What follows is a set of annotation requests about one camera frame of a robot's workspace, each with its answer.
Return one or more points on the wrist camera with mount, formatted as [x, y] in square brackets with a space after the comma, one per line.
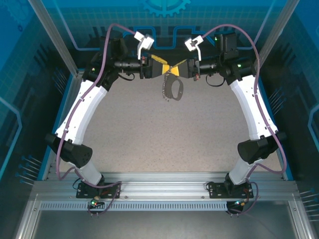
[193, 43]
[147, 41]

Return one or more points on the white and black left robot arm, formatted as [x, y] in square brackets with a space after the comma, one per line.
[82, 112]

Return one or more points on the aluminium lower side rail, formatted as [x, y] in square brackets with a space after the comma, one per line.
[27, 220]
[301, 220]

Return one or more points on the small circuit board with LED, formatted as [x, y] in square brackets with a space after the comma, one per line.
[238, 203]
[94, 203]

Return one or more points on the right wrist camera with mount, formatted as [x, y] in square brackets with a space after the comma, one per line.
[193, 43]

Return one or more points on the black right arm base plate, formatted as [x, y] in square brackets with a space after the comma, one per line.
[216, 191]

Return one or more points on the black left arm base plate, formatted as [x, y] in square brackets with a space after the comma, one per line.
[86, 193]

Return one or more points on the aluminium corner post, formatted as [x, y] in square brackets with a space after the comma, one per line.
[270, 37]
[56, 39]

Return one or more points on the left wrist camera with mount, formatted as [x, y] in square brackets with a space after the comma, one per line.
[147, 41]

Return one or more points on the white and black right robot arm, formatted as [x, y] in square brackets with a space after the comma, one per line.
[254, 109]

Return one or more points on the aluminium frame beam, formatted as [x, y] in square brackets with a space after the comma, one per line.
[162, 189]

